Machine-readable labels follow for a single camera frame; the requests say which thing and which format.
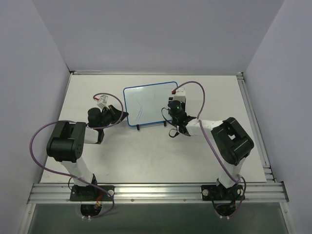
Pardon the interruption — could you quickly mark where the blue framed whiteboard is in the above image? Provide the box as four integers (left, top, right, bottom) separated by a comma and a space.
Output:
123, 81, 177, 127

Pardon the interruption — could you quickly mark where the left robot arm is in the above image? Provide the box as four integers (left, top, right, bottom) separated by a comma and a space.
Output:
46, 105, 129, 193

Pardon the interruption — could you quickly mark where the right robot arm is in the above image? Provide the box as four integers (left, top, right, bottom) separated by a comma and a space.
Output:
168, 97, 254, 189

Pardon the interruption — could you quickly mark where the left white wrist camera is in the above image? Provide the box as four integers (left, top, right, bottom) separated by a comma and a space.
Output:
94, 95, 108, 109

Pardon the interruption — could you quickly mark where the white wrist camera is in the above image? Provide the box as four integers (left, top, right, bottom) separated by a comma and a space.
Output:
172, 87, 186, 104
94, 95, 108, 109

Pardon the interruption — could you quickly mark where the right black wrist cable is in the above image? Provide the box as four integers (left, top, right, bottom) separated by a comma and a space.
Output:
161, 107, 181, 138

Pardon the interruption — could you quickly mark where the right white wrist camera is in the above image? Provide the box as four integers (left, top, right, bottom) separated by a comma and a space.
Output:
172, 87, 186, 104

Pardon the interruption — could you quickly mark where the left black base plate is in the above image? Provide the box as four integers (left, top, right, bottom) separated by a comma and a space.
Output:
69, 185, 112, 201

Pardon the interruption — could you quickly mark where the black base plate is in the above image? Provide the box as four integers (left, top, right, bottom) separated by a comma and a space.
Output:
69, 185, 112, 201
201, 184, 245, 201

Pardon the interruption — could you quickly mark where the aluminium right side rail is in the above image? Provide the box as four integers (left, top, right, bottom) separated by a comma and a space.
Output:
236, 73, 277, 183

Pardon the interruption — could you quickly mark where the aluminium rail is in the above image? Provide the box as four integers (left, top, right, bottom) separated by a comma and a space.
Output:
28, 182, 289, 204
236, 73, 277, 183

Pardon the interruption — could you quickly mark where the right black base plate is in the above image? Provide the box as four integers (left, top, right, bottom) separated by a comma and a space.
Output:
201, 184, 245, 201

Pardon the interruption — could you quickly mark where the aluminium front rail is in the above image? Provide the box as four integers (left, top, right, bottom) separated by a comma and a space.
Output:
28, 182, 289, 204

